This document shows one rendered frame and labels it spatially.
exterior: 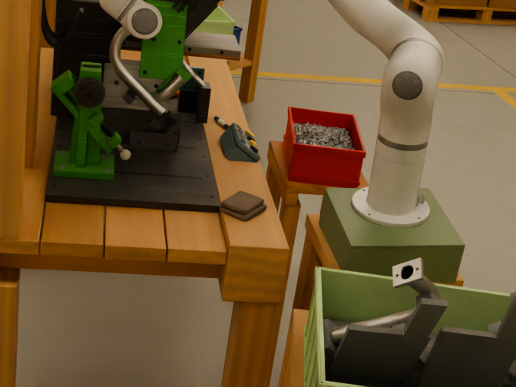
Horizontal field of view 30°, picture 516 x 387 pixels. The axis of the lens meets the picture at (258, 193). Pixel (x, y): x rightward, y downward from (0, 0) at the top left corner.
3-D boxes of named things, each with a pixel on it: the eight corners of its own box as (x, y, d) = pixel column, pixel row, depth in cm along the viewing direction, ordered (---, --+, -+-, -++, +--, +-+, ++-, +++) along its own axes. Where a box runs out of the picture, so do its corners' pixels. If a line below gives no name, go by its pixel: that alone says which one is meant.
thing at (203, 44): (233, 44, 292) (234, 34, 291) (239, 61, 278) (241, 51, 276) (104, 32, 285) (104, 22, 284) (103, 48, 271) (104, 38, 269)
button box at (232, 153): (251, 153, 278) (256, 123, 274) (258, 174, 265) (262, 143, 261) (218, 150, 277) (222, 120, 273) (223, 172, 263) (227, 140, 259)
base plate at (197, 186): (189, 70, 334) (190, 64, 334) (219, 213, 236) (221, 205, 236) (66, 59, 327) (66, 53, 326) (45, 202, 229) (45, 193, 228)
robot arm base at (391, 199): (422, 191, 244) (434, 125, 235) (435, 229, 227) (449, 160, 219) (348, 186, 243) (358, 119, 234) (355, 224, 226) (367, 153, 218)
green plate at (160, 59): (178, 79, 272) (185, 3, 268) (181, 81, 264) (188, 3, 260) (137, 76, 269) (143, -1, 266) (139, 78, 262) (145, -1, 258)
